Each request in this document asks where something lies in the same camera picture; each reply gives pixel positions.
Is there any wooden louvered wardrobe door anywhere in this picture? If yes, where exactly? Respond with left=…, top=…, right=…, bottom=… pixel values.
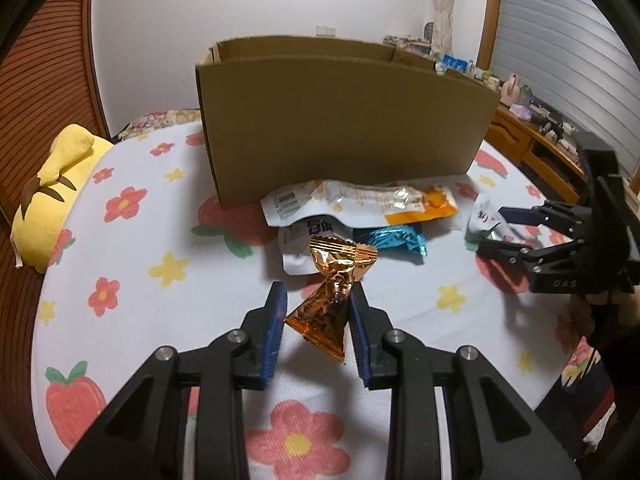
left=1, top=0, right=108, bottom=479

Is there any blue white box on cabinet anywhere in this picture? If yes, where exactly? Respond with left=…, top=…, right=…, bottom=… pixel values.
left=442, top=54, right=470, bottom=74

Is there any wooden side cabinet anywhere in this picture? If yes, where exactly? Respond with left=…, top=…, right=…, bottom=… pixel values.
left=485, top=105, right=588, bottom=204

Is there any pink kettle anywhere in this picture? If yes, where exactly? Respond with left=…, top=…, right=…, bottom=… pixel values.
left=500, top=74, right=520, bottom=107

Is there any floral white bed blanket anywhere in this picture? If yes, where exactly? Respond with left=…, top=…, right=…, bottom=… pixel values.
left=32, top=122, right=599, bottom=479

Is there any person right hand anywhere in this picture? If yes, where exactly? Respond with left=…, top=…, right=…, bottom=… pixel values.
left=585, top=287, right=639, bottom=311

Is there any copper foil candy wrapper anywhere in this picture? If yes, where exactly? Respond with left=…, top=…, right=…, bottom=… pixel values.
left=284, top=235, right=378, bottom=363

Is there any teal foil snack wrapper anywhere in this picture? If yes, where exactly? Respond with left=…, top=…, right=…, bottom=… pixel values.
left=352, top=224, right=427, bottom=257

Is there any brown cardboard box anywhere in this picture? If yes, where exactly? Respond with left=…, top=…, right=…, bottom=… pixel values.
left=195, top=36, right=499, bottom=208

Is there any small white blue snack pouch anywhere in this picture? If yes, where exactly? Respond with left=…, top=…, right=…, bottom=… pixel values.
left=278, top=216, right=352, bottom=276

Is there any white red duck snack pouch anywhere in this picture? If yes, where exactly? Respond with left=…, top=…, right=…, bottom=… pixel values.
left=465, top=193, right=516, bottom=244

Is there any white wall switch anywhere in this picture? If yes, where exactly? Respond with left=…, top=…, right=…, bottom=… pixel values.
left=316, top=25, right=336, bottom=38

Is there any yellow pikachu plush toy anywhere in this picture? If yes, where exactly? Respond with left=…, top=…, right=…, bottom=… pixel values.
left=10, top=124, right=113, bottom=274

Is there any grey window blind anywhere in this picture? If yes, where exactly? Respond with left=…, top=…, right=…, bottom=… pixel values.
left=490, top=0, right=639, bottom=171

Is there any orange white long snack packet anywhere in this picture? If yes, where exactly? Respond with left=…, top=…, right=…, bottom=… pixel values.
left=260, top=180, right=459, bottom=229

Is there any beige curtain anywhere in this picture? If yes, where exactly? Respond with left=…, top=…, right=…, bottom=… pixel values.
left=432, top=0, right=454, bottom=55

